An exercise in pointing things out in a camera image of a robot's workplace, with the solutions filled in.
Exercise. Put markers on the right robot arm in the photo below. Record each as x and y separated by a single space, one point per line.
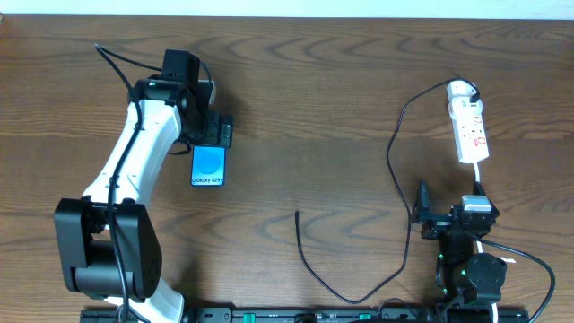
470 279

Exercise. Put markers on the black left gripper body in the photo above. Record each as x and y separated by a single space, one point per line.
222 132

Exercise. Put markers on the white power strip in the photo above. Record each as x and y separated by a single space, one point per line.
468 126

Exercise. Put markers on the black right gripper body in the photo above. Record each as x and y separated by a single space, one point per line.
442 220

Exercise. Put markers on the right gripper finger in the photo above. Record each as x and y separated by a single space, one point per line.
478 189
422 207

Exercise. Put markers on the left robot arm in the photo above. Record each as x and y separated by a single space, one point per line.
108 248

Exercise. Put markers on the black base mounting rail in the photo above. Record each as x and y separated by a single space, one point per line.
387 314

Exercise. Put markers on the white USB charger adapter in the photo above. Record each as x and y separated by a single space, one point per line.
462 88

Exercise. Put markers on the blue Samsung Galaxy smartphone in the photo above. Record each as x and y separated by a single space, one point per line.
208 166

